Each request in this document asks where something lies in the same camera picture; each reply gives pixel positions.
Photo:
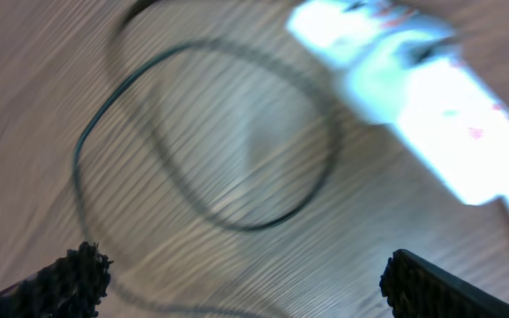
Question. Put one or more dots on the white power strip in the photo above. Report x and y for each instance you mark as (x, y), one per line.
(452, 121)

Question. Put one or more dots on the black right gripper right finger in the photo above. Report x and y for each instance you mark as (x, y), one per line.
(416, 288)

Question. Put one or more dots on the white charger plug adapter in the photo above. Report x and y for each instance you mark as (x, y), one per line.
(374, 86)

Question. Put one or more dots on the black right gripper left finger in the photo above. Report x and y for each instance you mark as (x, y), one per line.
(71, 287)

